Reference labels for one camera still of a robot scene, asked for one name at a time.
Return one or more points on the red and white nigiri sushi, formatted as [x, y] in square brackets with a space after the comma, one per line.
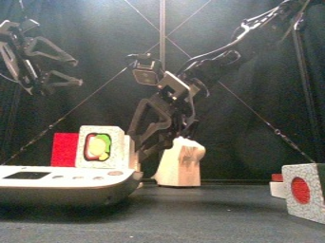
[279, 186]

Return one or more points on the sushi roll with red centre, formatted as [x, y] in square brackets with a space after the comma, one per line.
[302, 191]

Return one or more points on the dark metal frame post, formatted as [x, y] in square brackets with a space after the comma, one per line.
[307, 95]

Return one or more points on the wooden box with red face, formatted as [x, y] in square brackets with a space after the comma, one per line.
[65, 149]

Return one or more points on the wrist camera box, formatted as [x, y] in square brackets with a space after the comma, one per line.
[29, 24]
[147, 73]

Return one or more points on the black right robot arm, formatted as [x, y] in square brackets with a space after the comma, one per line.
[216, 65]

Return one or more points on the white sushi roll yellow-green filling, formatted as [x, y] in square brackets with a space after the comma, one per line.
[98, 147]

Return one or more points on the pale wooden toy block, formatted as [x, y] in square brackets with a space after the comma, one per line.
[180, 167]

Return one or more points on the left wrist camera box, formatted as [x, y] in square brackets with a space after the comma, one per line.
[29, 24]

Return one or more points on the thin vertical frame pole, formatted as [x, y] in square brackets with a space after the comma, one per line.
[163, 31]

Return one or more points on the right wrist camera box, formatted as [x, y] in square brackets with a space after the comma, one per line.
[147, 73]

